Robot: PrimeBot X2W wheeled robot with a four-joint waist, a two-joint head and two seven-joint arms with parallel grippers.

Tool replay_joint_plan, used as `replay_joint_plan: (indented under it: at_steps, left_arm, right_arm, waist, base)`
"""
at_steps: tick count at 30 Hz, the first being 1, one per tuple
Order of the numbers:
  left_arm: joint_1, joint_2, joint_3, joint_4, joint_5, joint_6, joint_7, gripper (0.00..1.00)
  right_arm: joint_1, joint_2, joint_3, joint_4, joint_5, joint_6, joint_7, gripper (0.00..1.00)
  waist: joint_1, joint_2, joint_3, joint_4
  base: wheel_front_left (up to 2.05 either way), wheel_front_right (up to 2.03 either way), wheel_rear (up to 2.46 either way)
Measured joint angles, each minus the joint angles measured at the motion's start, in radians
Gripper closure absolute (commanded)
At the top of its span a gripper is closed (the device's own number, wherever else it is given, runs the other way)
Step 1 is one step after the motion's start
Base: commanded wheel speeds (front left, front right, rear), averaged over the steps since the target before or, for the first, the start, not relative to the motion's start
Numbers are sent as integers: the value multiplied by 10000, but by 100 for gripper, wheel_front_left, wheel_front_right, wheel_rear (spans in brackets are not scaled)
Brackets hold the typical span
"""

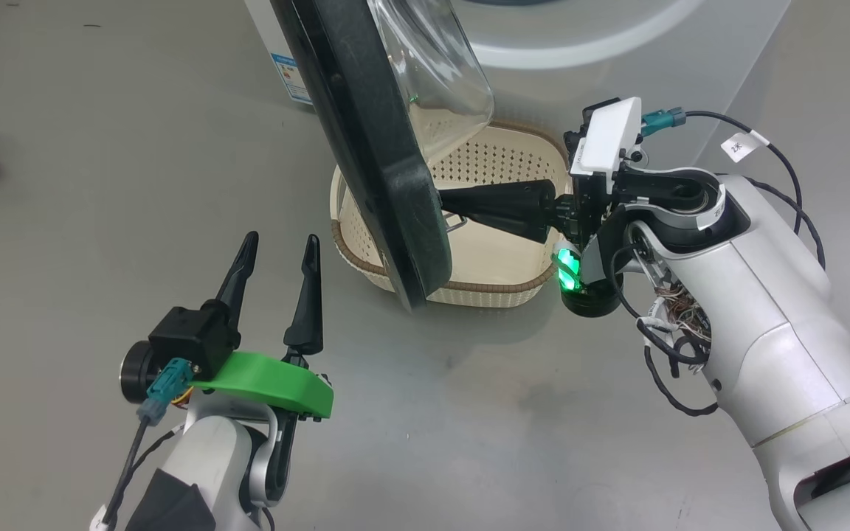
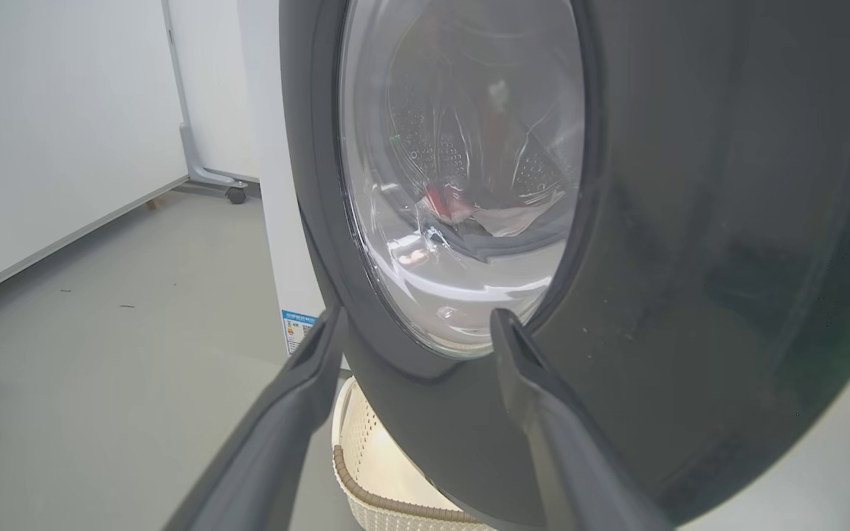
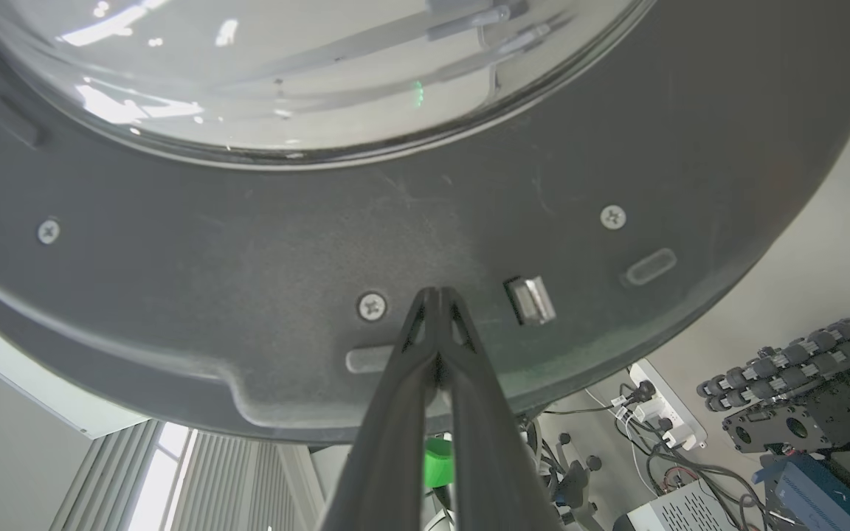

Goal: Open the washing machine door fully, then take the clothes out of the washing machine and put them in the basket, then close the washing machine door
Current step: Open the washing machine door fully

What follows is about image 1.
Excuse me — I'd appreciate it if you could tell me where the cream perforated laundry basket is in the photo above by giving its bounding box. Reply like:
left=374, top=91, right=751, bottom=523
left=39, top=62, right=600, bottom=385
left=331, top=122, right=572, bottom=309

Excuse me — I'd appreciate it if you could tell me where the camera cable teal plug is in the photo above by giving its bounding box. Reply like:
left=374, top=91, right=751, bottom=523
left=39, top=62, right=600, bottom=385
left=640, top=107, right=828, bottom=270
left=104, top=358, right=197, bottom=531

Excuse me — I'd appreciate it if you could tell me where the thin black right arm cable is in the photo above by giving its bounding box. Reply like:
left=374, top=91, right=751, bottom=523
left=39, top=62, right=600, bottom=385
left=609, top=221, right=721, bottom=417

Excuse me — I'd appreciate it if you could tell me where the blue white label sticker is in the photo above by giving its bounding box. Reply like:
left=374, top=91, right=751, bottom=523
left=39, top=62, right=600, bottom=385
left=272, top=52, right=313, bottom=104

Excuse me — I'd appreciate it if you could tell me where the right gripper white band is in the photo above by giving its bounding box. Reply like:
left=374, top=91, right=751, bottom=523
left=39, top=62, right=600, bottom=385
left=438, top=96, right=644, bottom=318

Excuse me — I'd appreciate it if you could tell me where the white front-load washing machine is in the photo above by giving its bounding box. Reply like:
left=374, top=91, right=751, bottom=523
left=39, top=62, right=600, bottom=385
left=244, top=0, right=792, bottom=178

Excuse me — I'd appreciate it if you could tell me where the round washing machine door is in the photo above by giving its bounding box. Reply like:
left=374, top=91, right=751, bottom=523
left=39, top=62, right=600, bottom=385
left=270, top=0, right=496, bottom=310

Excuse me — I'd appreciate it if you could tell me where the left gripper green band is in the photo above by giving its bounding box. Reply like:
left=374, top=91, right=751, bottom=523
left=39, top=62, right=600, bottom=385
left=193, top=232, right=335, bottom=507

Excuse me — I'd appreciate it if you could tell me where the left camera cable teal plug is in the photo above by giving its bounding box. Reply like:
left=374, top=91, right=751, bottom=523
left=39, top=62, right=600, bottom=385
left=104, top=358, right=197, bottom=531

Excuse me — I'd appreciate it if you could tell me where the right camera cable teal plug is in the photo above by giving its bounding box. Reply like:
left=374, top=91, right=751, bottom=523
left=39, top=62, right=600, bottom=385
left=640, top=107, right=828, bottom=270

